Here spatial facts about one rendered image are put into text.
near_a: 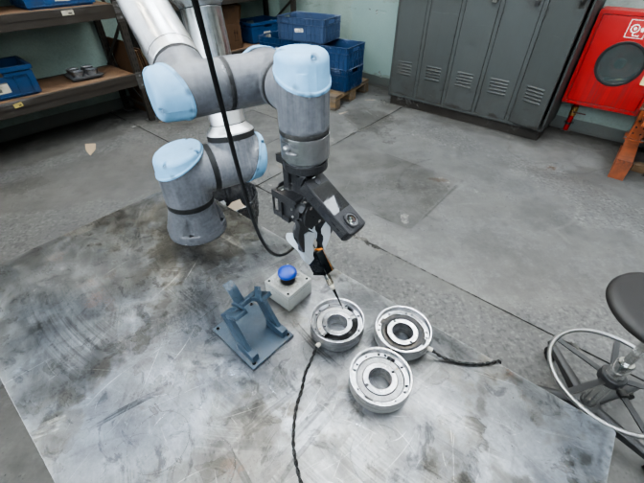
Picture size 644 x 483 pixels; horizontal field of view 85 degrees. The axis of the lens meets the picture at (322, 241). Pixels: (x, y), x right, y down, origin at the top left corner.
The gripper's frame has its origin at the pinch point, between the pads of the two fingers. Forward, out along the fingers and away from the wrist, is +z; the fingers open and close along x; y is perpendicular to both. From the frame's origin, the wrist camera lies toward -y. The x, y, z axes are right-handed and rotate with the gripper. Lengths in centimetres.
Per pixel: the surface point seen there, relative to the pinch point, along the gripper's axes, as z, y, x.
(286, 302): 10.6, 3.1, 6.0
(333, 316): 10.9, -6.5, 2.0
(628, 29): 5, 2, -348
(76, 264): 13, 50, 31
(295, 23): 20, 277, -263
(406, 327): 11.0, -18.5, -5.8
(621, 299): 31, -53, -70
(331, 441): 13.0, -20.7, 19.0
